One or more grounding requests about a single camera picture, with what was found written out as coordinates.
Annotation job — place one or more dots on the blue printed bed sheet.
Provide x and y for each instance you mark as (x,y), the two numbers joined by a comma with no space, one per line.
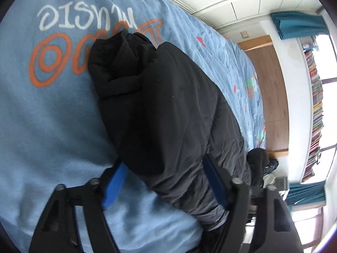
(229,66)

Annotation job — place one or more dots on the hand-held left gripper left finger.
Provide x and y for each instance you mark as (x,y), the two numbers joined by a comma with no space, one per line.
(114,187)

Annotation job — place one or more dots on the wall switch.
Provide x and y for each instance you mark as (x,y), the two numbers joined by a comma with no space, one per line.
(244,34)

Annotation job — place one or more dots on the light blue lettered fleece blanket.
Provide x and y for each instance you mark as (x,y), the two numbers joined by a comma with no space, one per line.
(52,126)

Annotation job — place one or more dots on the black jacket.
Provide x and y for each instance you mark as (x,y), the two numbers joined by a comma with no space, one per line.
(171,110)

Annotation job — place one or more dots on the teal curtain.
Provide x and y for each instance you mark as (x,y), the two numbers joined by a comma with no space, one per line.
(297,26)
(306,193)

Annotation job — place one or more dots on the dark backpack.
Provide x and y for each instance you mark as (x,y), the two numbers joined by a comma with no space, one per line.
(259,160)

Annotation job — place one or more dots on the wooden headboard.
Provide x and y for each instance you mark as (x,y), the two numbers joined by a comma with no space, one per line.
(273,89)

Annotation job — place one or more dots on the row of colourful books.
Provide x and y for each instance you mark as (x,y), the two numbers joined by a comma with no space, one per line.
(317,105)

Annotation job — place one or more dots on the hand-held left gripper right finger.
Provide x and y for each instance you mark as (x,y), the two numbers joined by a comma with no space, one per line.
(216,184)

